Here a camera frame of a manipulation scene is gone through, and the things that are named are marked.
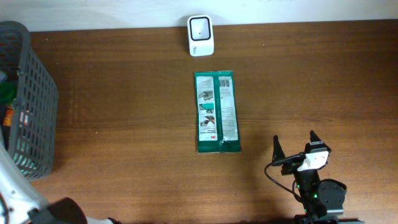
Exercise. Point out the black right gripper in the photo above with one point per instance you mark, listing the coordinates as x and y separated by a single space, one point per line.
277 152

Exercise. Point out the green 3M gloves packet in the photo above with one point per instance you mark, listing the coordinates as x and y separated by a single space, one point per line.
217 123

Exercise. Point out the green lid jar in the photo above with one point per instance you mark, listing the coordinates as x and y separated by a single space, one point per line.
8 93

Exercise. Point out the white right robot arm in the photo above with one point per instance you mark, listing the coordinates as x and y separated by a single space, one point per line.
322 200

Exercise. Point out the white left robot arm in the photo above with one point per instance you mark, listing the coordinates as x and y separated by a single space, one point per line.
21 203

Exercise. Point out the white barcode scanner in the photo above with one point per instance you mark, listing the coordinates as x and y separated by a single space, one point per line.
200 35

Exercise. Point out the grey plastic basket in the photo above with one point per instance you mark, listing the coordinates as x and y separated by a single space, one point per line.
27 125

